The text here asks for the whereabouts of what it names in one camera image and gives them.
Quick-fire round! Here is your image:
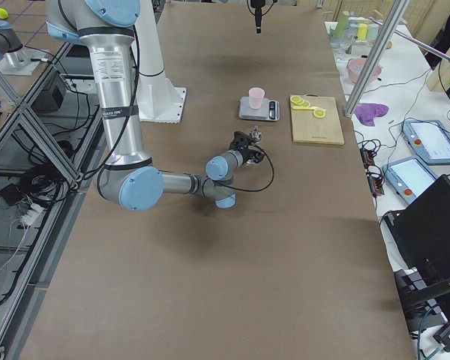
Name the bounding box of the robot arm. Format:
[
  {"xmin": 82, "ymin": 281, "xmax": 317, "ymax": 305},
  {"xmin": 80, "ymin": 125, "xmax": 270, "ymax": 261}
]
[{"xmin": 46, "ymin": 1, "xmax": 266, "ymax": 212}]

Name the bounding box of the lemon slice front left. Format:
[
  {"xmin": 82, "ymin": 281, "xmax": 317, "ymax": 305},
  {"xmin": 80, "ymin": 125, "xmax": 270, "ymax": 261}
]
[{"xmin": 313, "ymin": 109, "xmax": 326, "ymax": 119}]

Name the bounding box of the bamboo cutting board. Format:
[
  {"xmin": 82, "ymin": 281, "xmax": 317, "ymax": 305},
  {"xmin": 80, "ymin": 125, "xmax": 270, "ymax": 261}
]
[{"xmin": 289, "ymin": 94, "xmax": 344, "ymax": 146}]

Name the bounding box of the green cup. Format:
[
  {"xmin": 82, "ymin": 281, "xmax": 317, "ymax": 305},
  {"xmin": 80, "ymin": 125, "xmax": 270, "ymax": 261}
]
[{"xmin": 333, "ymin": 10, "xmax": 350, "ymax": 38}]

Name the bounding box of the reacher grabber tool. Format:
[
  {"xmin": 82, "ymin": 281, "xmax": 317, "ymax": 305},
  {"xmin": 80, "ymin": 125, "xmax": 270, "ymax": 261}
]
[{"xmin": 393, "ymin": 28, "xmax": 450, "ymax": 87}]

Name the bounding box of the teach pendant near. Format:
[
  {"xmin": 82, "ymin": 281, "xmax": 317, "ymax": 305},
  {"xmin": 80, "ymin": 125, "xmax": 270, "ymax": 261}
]
[{"xmin": 382, "ymin": 156, "xmax": 438, "ymax": 205}]

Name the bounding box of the lemon slice top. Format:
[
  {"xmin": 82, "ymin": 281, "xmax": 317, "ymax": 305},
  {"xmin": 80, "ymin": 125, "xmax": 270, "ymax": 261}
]
[{"xmin": 290, "ymin": 95, "xmax": 302, "ymax": 105}]

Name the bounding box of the teach pendant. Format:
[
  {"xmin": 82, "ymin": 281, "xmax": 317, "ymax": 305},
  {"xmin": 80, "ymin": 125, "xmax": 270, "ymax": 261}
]
[
  {"xmin": 382, "ymin": 156, "xmax": 438, "ymax": 205},
  {"xmin": 403, "ymin": 120, "xmax": 450, "ymax": 165}
]

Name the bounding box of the yellow plastic knife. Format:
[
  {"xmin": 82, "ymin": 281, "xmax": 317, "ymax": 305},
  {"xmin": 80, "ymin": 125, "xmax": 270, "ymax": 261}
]
[{"xmin": 291, "ymin": 104, "xmax": 326, "ymax": 113}]

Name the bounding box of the glass sauce bottle metal spout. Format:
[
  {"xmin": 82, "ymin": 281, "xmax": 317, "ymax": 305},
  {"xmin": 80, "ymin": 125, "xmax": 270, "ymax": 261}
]
[{"xmin": 247, "ymin": 126, "xmax": 264, "ymax": 164}]

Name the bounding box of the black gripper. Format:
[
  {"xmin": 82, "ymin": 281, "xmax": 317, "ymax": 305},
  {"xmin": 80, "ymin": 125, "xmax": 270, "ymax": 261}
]
[
  {"xmin": 247, "ymin": 0, "xmax": 277, "ymax": 34},
  {"xmin": 227, "ymin": 131, "xmax": 265, "ymax": 166}
]

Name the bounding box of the black monitor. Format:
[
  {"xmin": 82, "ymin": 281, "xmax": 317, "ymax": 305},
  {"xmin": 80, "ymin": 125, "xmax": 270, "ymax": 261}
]
[{"xmin": 382, "ymin": 174, "xmax": 450, "ymax": 338}]

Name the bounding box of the yellow cup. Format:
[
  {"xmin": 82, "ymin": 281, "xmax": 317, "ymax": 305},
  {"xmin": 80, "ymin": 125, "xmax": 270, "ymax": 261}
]
[{"xmin": 356, "ymin": 23, "xmax": 368, "ymax": 41}]

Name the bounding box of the aluminium frame post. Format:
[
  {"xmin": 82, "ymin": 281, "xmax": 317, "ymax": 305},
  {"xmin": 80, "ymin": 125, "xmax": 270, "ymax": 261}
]
[{"xmin": 343, "ymin": 0, "xmax": 410, "ymax": 118}]

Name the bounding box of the teach pendant far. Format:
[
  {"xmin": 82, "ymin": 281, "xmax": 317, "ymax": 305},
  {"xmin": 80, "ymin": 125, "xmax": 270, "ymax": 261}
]
[{"xmin": 403, "ymin": 120, "xmax": 450, "ymax": 165}]

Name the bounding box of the pink bowl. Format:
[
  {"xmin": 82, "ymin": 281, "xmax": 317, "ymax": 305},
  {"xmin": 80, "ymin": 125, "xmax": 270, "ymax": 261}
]
[{"xmin": 346, "ymin": 58, "xmax": 382, "ymax": 84}]

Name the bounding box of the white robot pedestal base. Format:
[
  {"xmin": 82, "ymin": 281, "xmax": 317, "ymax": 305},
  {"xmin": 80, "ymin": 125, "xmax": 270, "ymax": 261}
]
[{"xmin": 132, "ymin": 1, "xmax": 187, "ymax": 124}]

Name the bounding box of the digital kitchen scale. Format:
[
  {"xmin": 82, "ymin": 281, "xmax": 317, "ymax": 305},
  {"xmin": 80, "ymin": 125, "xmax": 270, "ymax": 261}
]
[{"xmin": 238, "ymin": 96, "xmax": 281, "ymax": 122}]

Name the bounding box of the pink plastic cup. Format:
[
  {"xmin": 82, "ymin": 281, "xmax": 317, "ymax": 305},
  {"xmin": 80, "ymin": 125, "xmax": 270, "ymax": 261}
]
[{"xmin": 248, "ymin": 87, "xmax": 265, "ymax": 110}]

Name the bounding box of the purple cloth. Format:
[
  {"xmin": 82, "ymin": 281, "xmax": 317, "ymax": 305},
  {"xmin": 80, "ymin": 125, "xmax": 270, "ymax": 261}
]
[{"xmin": 354, "ymin": 103, "xmax": 389, "ymax": 127}]

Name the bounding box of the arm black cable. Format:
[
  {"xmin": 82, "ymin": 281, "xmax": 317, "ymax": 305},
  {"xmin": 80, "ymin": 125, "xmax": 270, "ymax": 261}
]
[{"xmin": 209, "ymin": 148, "xmax": 275, "ymax": 193}]

